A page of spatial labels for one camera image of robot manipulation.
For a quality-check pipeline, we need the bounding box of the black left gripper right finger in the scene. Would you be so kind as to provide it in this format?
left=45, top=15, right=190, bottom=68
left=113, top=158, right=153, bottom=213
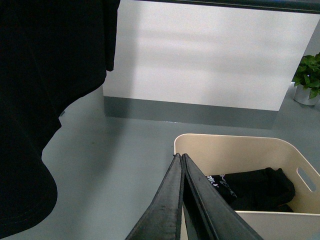
left=182, top=153, right=262, bottom=240

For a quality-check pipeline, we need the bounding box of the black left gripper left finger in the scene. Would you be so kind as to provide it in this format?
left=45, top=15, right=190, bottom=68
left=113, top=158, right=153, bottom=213
left=126, top=153, right=185, bottom=240

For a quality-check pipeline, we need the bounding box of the beige plastic laundry hamper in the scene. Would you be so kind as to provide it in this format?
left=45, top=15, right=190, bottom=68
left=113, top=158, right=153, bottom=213
left=174, top=133, right=320, bottom=240

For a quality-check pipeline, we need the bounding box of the black printed t-shirt in hamper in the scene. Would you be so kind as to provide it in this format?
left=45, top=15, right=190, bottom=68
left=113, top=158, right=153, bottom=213
left=206, top=167, right=296, bottom=213

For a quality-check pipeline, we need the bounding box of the white plant pot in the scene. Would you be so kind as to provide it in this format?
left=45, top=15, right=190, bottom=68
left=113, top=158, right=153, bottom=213
left=293, top=85, right=320, bottom=106

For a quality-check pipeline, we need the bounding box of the green potted plant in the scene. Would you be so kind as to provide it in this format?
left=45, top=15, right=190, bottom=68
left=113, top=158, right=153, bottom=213
left=292, top=53, right=320, bottom=100

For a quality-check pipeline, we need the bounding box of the black hanging garment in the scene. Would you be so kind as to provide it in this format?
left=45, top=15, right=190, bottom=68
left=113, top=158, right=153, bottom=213
left=0, top=0, right=120, bottom=238

